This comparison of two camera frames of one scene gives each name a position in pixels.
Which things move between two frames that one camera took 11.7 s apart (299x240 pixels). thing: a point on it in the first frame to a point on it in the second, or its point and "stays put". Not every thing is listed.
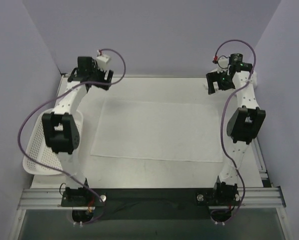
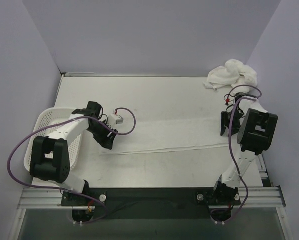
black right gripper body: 215,83 to 230,120
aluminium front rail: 51,198 stays put
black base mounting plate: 152,204 stays put
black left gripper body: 105,81 to 105,133
